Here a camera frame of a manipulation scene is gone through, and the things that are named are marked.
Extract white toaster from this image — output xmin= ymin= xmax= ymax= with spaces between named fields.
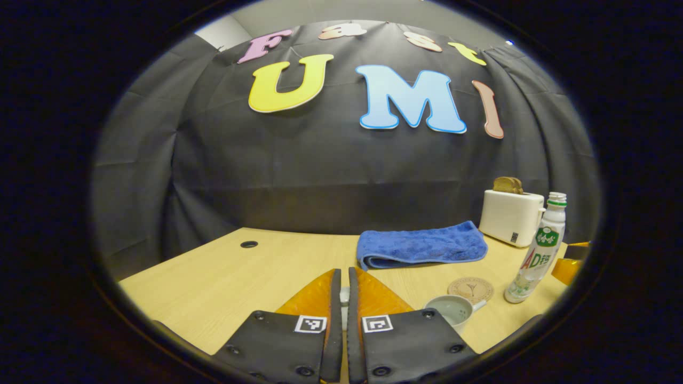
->
xmin=479 ymin=189 xmax=546 ymax=248

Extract blue towel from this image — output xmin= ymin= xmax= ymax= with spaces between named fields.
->
xmin=356 ymin=221 xmax=489 ymax=271

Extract white plastic water bottle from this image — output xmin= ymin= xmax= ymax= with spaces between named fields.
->
xmin=504 ymin=192 xmax=568 ymax=305

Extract round wooden coaster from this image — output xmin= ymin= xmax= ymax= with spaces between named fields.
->
xmin=448 ymin=277 xmax=495 ymax=305

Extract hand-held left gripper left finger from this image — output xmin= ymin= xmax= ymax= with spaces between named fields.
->
xmin=213 ymin=268 xmax=343 ymax=384

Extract white teacup lid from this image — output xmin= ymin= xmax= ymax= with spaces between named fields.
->
xmin=339 ymin=287 xmax=351 ymax=331

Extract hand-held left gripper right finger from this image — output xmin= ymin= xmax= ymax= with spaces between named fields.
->
xmin=347 ymin=267 xmax=478 ymax=384

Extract white ceramic teacup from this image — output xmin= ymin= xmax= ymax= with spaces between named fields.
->
xmin=424 ymin=295 xmax=487 ymax=335

